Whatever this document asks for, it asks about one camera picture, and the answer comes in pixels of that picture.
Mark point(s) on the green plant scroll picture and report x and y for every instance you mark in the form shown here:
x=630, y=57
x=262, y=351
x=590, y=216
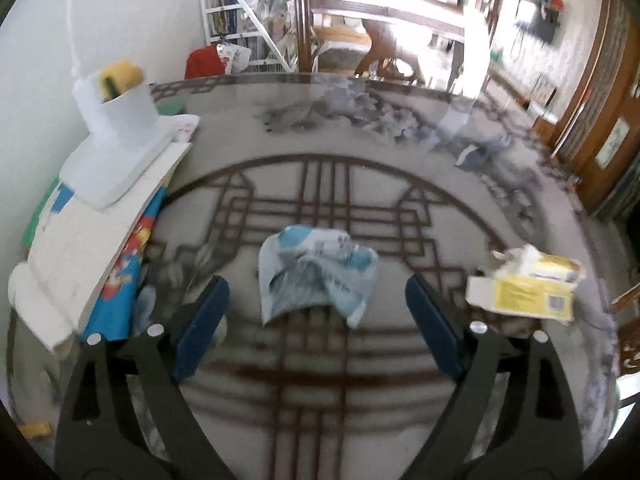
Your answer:
x=612, y=142

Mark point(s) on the wooden dining chair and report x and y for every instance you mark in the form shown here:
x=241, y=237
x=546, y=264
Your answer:
x=380, y=30

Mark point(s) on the blue white wrapper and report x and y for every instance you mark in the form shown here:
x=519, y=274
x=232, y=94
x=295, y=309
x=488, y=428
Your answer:
x=310, y=270

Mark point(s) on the white bookshelf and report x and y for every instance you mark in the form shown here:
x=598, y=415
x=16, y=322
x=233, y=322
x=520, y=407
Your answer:
x=240, y=15

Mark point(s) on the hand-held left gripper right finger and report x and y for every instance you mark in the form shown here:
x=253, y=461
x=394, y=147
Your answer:
x=435, y=327

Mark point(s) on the yellow white carton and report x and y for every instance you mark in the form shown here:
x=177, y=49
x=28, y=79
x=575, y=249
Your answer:
x=520, y=297

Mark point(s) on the carved wooden chair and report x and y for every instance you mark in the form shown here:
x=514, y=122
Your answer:
x=631, y=350

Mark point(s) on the wall mounted television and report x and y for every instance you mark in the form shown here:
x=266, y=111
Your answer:
x=537, y=17

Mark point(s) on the wooden television cabinet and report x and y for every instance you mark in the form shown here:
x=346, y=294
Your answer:
x=530, y=102

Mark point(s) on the small yellow block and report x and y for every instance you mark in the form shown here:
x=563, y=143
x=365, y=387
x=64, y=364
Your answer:
x=35, y=430

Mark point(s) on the stack of books and papers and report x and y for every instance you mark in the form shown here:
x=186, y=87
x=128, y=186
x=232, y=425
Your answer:
x=75, y=250

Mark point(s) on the white plastic bag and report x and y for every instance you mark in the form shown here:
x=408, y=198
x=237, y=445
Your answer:
x=236, y=59

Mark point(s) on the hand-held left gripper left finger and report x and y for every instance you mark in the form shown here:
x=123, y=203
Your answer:
x=200, y=330

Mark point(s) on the red bag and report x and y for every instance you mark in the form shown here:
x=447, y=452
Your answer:
x=202, y=62

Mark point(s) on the green sheet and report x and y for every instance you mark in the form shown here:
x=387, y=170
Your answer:
x=37, y=215

